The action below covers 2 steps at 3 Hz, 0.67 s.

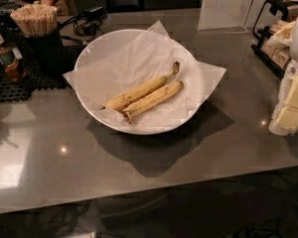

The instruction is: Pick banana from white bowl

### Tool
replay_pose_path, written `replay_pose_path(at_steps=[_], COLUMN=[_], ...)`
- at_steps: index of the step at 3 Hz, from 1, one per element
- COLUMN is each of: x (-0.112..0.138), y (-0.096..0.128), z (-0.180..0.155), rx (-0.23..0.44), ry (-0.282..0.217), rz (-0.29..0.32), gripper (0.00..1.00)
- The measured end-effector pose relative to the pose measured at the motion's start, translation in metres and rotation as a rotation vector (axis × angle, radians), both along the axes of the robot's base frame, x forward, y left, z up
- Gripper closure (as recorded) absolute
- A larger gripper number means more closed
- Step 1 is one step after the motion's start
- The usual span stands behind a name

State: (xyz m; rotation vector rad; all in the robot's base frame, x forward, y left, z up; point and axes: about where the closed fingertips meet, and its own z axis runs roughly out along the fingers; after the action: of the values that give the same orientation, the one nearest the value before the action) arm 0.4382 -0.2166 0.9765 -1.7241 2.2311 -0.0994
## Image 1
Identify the wooden stir sticks bundle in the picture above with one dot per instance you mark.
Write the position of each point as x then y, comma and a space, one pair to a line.
36, 20

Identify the brown glass sauce bottle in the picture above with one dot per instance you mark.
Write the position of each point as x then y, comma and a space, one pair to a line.
11, 66

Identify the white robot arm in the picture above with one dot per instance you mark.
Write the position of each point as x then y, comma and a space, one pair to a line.
293, 43

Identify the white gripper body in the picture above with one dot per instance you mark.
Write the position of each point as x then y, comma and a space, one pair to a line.
290, 71

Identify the black power adapter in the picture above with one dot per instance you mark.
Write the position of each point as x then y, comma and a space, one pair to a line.
94, 13

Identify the black stick holder cup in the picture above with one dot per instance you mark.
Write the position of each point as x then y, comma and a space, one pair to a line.
49, 52

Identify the yellow banana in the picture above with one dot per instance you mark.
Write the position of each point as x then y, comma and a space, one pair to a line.
123, 100
150, 100

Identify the black wire condiment rack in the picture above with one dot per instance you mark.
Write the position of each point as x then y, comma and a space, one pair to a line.
289, 11

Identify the person's hand in background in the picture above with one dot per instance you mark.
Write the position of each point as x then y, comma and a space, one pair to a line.
48, 2

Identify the dark lidded jar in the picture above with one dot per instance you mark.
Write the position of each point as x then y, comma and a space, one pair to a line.
6, 22

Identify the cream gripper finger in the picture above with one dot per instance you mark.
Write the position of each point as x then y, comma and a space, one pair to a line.
288, 116

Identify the white paper liner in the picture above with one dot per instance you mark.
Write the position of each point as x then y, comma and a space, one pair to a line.
129, 63

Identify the clear acrylic sign stand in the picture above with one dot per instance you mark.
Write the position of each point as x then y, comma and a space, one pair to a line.
219, 14

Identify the white bowl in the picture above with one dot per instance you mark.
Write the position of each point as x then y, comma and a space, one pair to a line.
102, 47

